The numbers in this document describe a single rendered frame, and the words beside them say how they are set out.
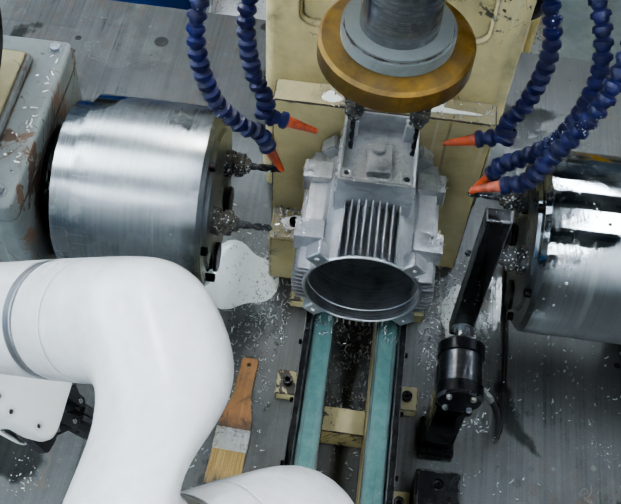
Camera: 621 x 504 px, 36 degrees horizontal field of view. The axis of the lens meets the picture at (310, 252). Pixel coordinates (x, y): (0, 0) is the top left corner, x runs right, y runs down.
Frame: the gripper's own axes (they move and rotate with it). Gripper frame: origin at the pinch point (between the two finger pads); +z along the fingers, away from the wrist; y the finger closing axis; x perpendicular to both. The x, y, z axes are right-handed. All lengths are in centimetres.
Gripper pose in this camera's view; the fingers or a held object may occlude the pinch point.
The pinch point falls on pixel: (87, 423)
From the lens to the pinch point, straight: 106.9
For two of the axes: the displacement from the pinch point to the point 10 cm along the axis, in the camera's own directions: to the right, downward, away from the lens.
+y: 1.3, -8.2, 5.6
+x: -8.0, 2.5, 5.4
